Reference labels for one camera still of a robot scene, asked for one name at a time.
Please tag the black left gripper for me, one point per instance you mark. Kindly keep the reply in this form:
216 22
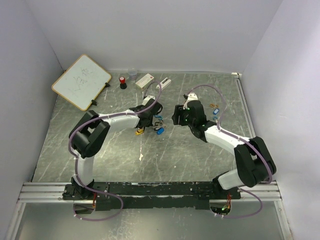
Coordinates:
151 124

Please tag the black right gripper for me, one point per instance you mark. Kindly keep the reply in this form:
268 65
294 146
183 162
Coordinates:
177 117

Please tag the yellow key tag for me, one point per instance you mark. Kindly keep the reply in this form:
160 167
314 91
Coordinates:
139 132

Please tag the orange carabiner keyring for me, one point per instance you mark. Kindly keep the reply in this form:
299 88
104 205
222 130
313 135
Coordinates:
214 106

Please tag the light blue key tag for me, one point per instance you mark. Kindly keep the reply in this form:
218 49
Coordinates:
216 111

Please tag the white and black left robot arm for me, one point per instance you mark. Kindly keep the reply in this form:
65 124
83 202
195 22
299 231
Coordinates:
88 136

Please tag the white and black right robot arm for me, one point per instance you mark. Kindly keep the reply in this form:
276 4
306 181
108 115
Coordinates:
254 163

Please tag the white and red cardboard box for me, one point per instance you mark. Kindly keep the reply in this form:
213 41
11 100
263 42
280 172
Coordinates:
144 82

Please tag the white rectangular device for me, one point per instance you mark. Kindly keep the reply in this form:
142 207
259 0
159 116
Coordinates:
164 83

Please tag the red and black stamp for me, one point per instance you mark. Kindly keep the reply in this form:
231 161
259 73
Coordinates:
123 84

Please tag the clear plastic cup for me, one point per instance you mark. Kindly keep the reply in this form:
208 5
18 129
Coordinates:
133 73

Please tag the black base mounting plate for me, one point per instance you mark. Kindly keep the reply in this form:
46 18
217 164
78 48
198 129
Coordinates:
149 195

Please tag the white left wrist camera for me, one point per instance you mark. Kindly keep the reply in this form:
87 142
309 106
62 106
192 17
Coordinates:
149 97

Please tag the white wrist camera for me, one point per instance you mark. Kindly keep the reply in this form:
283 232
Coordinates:
149 97
188 98

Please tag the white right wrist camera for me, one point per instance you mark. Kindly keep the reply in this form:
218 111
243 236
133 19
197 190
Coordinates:
188 98

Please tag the white board with wooden frame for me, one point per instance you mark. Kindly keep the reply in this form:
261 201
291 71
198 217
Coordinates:
82 82

